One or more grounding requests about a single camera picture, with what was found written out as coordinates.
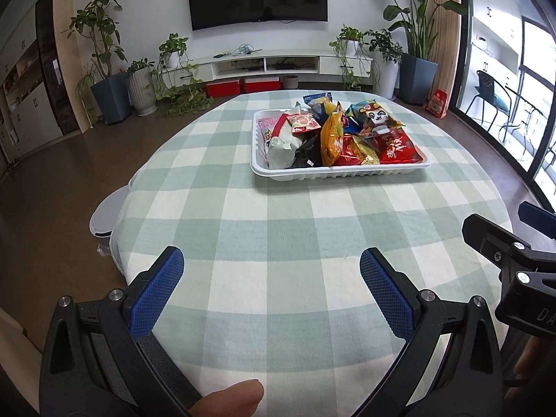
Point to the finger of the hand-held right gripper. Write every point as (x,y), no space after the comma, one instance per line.
(538,220)
(495,239)

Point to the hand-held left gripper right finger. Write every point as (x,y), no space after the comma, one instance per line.
(386,295)

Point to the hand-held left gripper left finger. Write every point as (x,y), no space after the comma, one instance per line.
(156,286)

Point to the white plastic tray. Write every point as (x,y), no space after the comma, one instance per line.
(347,173)

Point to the red chocolate snack bag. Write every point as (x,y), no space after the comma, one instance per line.
(397,150)

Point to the gold snack packet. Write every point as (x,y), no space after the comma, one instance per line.
(365,150)

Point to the black snack packet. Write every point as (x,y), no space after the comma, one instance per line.
(306,154)

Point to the orange snack packet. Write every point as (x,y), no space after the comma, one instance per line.
(332,139)

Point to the panda cartoon snack packet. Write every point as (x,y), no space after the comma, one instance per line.
(373,115)

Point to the white red-striped snack packet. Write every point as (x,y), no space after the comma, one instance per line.
(280,147)

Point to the pink snack packet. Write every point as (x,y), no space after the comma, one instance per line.
(264,127)

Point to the person's right hand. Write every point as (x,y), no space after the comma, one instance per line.
(530,356)

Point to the person's left hand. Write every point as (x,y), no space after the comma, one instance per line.
(230,399)

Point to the black mesh chair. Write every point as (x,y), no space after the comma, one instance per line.
(165,365)

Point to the green checked tablecloth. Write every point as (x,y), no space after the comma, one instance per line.
(282,234)

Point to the black metal chair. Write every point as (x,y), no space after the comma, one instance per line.
(488,87)

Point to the red bag on floor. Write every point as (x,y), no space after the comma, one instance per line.
(438,103)

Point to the red foil snack packet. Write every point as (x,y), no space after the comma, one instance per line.
(347,153)

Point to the beige cushioned seat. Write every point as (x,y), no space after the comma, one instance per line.
(15,347)

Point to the large-leaf plant in blue pot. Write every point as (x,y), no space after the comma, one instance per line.
(417,78)

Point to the red strawberry print packet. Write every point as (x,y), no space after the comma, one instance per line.
(304,124)

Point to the leafy tree in blue pot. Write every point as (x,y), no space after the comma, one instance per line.
(110,100)

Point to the plant in white ribbed pot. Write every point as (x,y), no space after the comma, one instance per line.
(142,93)

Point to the bushy plant tall white pot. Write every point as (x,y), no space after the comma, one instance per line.
(386,78)

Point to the glass sliding door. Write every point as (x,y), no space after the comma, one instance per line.
(464,30)

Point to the light blue snack packet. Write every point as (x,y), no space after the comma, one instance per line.
(319,102)

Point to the red storage box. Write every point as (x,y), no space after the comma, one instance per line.
(222,89)
(260,85)

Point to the white balcony cabinets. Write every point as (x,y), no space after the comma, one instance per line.
(497,13)

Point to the small grey pot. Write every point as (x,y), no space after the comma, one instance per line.
(289,82)

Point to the trailing pothos plant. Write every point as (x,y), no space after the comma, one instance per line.
(173,45)

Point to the trailing plant in white pot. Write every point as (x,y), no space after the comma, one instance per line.
(349,34)

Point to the white television cabinet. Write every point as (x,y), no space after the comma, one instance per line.
(304,57)

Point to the black frame glass table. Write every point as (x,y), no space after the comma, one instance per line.
(527,110)

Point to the white wall cabinet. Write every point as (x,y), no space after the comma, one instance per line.
(30,113)

